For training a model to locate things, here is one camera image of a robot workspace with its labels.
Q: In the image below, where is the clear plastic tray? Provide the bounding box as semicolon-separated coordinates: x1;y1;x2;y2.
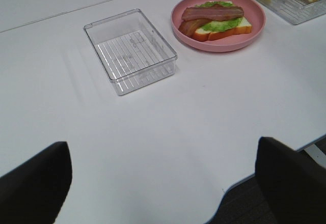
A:
257;0;325;24
84;9;177;96

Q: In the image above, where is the brown bacon strip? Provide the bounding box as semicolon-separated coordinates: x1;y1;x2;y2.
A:
178;19;211;37

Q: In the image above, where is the pink round plate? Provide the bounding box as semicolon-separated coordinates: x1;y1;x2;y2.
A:
171;0;266;52

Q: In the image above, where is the right clear plastic tray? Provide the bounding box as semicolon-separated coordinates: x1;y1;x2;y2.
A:
257;0;325;24

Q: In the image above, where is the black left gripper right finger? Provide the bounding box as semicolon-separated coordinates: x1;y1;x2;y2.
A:
255;137;325;223

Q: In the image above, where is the green lettuce leaf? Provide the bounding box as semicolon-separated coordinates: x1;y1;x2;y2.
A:
195;1;251;34

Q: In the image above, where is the left clear plastic tray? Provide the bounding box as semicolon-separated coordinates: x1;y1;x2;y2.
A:
84;9;177;96

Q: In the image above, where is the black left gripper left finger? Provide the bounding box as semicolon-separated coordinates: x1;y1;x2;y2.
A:
1;142;72;223

